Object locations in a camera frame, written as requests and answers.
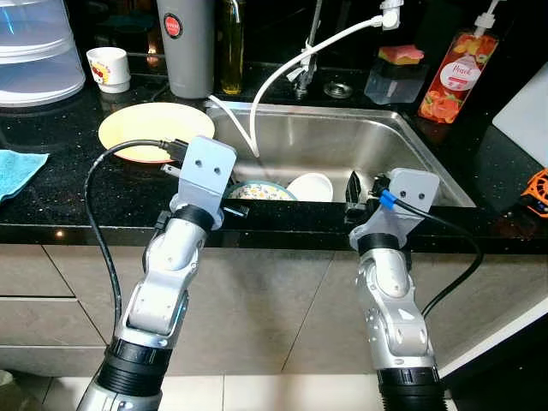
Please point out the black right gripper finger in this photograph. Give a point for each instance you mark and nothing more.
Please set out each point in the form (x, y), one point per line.
(379, 184)
(354, 187)

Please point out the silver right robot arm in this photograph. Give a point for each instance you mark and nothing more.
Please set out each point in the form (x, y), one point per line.
(390, 300)

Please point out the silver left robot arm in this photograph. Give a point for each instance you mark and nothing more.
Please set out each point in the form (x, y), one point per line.
(167, 282)

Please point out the white bowl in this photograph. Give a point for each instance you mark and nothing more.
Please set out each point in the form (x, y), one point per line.
(312, 184)

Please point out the stainless steel sink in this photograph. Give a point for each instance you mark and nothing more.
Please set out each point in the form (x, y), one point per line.
(342, 137)

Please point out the round steel sink hole cap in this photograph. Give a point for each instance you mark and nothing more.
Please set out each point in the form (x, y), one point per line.
(338, 89)

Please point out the clear plastic sponge box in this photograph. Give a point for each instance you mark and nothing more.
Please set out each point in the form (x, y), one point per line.
(394, 83)

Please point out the yellow plate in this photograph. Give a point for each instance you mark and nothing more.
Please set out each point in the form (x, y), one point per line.
(150, 124)

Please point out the pink yellow sponge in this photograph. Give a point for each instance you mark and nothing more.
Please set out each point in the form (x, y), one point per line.
(401, 54)

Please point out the red peach soap bottle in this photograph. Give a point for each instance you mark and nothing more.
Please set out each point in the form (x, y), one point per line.
(458, 77)

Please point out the grey tumbler with red logo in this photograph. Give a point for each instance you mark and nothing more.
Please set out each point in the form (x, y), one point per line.
(190, 56)

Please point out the yellow oil bottle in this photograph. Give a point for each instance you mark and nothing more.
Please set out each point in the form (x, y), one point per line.
(231, 47)

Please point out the orange black small fan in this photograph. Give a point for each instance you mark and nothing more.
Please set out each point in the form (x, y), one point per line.
(538, 193)

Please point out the white cutting board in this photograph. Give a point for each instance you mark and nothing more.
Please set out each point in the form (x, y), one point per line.
(527, 116)

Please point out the white printed cup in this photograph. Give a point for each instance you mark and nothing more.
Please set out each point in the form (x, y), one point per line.
(110, 68)

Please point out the grey drawer front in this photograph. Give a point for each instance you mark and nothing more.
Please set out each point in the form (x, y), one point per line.
(38, 270)
(43, 321)

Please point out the dark side cabinet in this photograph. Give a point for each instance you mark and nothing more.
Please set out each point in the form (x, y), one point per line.
(505, 368)

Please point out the light blue towel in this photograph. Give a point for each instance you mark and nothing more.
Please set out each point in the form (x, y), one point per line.
(19, 171)

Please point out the green woven sack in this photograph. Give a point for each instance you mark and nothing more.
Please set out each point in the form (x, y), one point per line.
(7, 378)

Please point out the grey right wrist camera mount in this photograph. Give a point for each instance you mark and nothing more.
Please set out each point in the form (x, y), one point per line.
(407, 201)

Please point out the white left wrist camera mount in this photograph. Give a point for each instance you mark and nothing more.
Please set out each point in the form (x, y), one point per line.
(210, 171)

